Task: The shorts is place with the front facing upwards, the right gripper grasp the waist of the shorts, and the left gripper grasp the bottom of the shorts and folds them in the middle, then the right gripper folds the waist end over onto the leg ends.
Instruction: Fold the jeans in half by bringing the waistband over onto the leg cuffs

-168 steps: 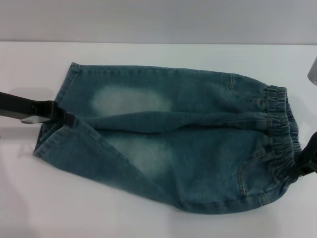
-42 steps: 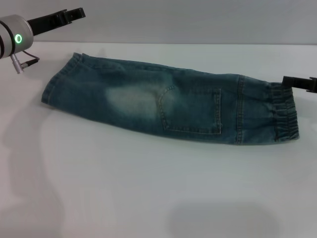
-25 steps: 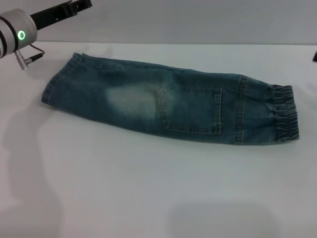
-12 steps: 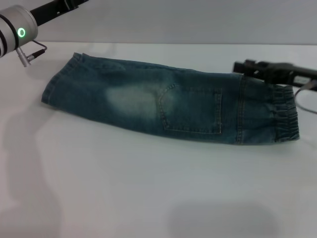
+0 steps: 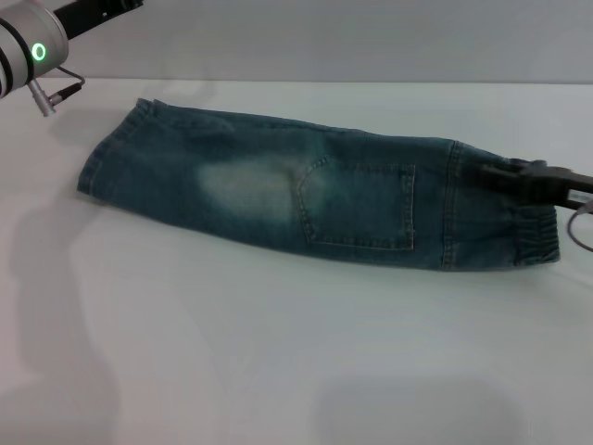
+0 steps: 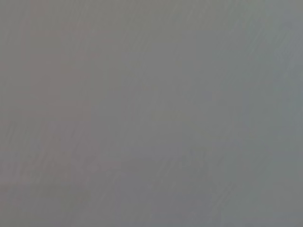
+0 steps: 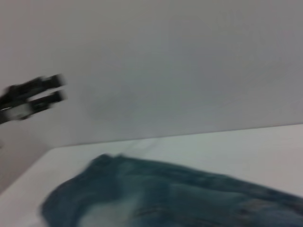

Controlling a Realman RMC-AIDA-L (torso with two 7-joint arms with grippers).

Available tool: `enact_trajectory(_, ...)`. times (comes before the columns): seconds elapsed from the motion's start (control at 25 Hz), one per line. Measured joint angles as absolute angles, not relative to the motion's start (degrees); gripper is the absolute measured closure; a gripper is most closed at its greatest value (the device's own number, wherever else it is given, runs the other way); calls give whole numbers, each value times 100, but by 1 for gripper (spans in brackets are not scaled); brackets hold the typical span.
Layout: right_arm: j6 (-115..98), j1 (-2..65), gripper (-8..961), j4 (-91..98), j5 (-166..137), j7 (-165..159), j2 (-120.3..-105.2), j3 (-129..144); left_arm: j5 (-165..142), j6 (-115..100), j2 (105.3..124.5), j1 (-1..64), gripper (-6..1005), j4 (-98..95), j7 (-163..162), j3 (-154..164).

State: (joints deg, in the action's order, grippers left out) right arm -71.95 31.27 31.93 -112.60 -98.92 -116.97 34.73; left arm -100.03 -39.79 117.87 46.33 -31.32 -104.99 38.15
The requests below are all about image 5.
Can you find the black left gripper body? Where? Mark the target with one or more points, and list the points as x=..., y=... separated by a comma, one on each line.
x=88, y=14

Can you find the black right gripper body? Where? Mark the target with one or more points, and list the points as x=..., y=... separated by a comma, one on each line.
x=563, y=185

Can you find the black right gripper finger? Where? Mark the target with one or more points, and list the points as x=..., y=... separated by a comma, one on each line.
x=495, y=178
x=528, y=166

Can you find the blue denim shorts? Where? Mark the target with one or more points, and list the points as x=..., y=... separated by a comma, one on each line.
x=231, y=194

